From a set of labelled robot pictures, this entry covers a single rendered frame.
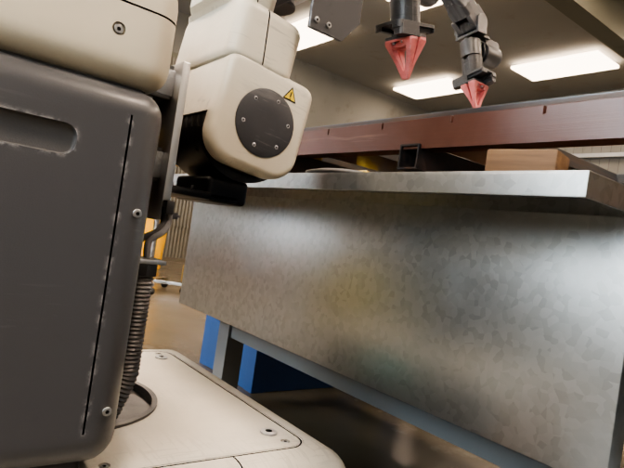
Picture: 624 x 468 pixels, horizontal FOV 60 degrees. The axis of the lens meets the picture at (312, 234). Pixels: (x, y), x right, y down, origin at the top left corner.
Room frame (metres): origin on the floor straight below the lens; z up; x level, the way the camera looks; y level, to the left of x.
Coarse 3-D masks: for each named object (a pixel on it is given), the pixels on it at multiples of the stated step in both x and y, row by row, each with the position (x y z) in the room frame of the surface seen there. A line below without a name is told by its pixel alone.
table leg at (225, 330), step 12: (228, 324) 1.63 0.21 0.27; (228, 336) 1.63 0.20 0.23; (216, 348) 1.67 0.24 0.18; (228, 348) 1.63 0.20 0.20; (240, 348) 1.66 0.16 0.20; (216, 360) 1.66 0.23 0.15; (228, 360) 1.63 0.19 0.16; (240, 360) 1.66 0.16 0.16; (216, 372) 1.65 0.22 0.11; (228, 372) 1.64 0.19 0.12
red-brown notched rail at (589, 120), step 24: (408, 120) 1.08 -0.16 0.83; (432, 120) 1.03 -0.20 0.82; (456, 120) 0.98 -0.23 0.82; (480, 120) 0.94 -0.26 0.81; (504, 120) 0.91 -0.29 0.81; (528, 120) 0.87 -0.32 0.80; (552, 120) 0.84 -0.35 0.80; (576, 120) 0.81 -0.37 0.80; (600, 120) 0.78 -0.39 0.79; (312, 144) 1.32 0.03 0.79; (336, 144) 1.25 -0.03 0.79; (360, 144) 1.18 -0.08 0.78; (384, 144) 1.12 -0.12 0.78; (432, 144) 1.02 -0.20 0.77; (456, 144) 0.98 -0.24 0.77; (480, 144) 0.94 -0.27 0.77; (504, 144) 0.90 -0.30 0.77; (528, 144) 0.88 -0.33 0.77; (552, 144) 0.85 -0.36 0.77; (576, 144) 0.83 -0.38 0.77; (600, 144) 0.81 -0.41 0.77
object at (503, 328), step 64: (192, 256) 1.67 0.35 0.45; (256, 256) 1.38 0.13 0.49; (320, 256) 1.18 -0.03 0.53; (384, 256) 1.03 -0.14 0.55; (448, 256) 0.91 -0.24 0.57; (512, 256) 0.82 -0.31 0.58; (576, 256) 0.75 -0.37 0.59; (256, 320) 1.35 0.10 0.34; (320, 320) 1.16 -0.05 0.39; (384, 320) 1.01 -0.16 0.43; (448, 320) 0.90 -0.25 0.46; (512, 320) 0.81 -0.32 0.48; (576, 320) 0.74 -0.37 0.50; (384, 384) 0.99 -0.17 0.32; (448, 384) 0.88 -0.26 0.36; (512, 384) 0.80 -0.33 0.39; (576, 384) 0.73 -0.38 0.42; (512, 448) 0.79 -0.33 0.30; (576, 448) 0.72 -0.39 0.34
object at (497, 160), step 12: (492, 156) 0.78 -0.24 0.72; (504, 156) 0.77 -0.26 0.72; (516, 156) 0.76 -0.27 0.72; (528, 156) 0.75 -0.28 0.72; (540, 156) 0.74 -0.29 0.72; (552, 156) 0.73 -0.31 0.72; (564, 156) 0.75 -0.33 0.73; (492, 168) 0.78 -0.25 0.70; (504, 168) 0.77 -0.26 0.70; (516, 168) 0.76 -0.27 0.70; (528, 168) 0.75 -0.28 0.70; (540, 168) 0.74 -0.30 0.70; (552, 168) 0.73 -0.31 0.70; (564, 168) 0.75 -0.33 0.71
